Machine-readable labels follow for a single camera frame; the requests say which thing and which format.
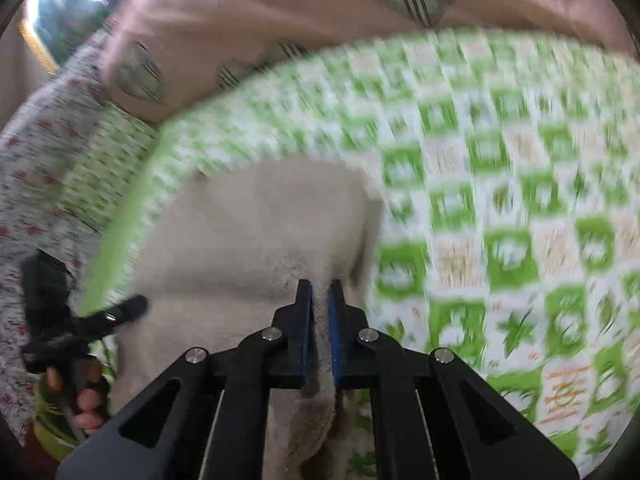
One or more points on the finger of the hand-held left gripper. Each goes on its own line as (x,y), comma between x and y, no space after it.
(122,312)

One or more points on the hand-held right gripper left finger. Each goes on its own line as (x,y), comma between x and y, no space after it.
(306,330)

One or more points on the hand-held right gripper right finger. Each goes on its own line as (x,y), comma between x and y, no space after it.
(334,340)

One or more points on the beige knitted sweater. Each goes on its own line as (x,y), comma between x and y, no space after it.
(250,235)

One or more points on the person's left hand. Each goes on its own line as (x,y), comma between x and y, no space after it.
(87,402)

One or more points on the floral blanket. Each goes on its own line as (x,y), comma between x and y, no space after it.
(30,170)

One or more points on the green checkered pillow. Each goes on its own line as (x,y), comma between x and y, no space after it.
(110,160)

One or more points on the green checkered bedsheet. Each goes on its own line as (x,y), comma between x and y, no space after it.
(500,185)

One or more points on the gold framed picture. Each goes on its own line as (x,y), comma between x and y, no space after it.
(65,15)

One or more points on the pink heart-print quilt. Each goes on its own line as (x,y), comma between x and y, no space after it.
(250,20)

